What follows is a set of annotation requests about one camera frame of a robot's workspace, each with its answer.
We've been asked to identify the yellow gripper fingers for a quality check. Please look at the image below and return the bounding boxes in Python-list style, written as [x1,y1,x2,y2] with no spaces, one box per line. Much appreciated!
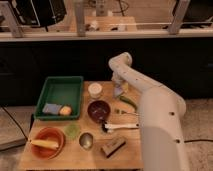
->
[115,82,129,93]

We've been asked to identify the grey towel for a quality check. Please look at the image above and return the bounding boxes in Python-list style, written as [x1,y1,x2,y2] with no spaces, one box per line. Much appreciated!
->
[114,87,123,98]

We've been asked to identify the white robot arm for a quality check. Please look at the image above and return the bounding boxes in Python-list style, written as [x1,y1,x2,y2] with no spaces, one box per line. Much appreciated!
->
[108,52,190,171]

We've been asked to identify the white paper cup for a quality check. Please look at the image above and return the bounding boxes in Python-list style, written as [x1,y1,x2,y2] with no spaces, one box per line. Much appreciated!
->
[88,83,103,99]

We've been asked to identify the small metal cup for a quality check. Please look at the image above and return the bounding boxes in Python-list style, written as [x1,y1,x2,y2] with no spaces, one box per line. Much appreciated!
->
[79,132,93,150]

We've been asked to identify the green chili pepper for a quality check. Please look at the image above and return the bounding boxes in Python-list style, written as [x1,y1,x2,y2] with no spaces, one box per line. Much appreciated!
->
[119,96,137,112]

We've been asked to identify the silver fork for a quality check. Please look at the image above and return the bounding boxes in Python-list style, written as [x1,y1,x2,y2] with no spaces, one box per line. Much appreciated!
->
[114,109,139,116]

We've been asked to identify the dark red bowl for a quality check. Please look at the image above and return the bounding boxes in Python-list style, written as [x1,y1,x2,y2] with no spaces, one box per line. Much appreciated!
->
[87,100,111,123]

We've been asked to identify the green plastic tray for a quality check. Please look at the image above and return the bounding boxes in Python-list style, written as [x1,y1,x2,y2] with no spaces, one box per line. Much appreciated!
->
[34,76,84,121]

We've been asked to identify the yellow orange fruit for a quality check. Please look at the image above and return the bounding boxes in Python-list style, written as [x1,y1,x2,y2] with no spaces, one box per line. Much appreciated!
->
[59,106,72,116]

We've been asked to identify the wooden block eraser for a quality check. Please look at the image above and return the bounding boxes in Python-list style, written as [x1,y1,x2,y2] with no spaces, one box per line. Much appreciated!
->
[101,136,126,158]

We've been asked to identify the green round lid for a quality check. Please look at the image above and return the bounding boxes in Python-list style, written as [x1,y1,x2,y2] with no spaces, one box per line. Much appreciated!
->
[65,123,80,140]

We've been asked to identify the blue sponge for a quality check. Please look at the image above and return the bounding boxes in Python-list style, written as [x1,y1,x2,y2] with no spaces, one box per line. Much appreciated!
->
[42,103,62,115]

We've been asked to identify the orange bowl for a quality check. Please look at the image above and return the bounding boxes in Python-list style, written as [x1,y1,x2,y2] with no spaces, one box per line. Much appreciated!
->
[30,127,65,160]

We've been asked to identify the yellow banana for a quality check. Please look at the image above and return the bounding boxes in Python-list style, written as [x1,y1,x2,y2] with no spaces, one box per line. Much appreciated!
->
[30,140,59,149]

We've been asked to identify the black monitor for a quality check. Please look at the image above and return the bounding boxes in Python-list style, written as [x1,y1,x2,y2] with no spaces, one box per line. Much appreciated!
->
[9,0,67,27]

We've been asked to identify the grey floor board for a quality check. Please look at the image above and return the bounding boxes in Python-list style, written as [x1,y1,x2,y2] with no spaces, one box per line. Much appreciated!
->
[0,107,29,151]

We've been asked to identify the white handled brush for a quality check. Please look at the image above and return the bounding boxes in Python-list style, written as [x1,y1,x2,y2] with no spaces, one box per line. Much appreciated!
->
[101,123,139,133]

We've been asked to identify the black cable right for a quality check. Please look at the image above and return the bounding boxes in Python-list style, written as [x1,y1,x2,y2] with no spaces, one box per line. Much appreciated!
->
[184,138,213,144]

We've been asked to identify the black cable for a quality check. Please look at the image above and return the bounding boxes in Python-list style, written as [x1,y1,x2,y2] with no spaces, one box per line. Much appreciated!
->
[184,138,213,144]
[0,105,30,141]

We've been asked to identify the black cable left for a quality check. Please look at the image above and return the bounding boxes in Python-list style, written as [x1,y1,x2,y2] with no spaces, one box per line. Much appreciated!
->
[0,105,30,141]

